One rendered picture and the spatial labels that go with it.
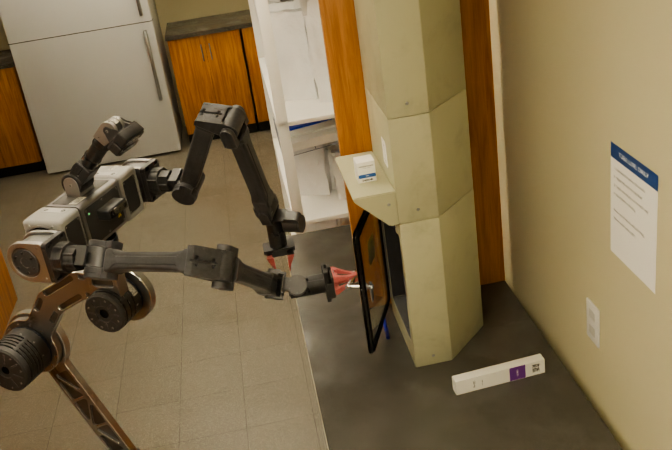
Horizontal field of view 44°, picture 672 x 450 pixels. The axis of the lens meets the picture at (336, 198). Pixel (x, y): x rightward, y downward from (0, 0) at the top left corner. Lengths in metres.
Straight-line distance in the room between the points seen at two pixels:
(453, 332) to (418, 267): 0.26
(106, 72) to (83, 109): 0.37
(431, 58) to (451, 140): 0.26
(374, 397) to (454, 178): 0.65
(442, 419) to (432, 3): 1.08
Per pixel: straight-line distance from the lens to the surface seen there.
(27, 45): 7.17
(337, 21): 2.43
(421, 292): 2.37
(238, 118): 2.37
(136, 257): 2.18
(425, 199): 2.24
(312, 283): 2.43
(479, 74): 2.57
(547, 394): 2.39
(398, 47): 2.09
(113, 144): 2.38
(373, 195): 2.21
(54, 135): 7.35
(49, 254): 2.35
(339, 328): 2.72
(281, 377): 4.16
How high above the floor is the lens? 2.42
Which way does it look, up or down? 24 degrees down
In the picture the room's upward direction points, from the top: 8 degrees counter-clockwise
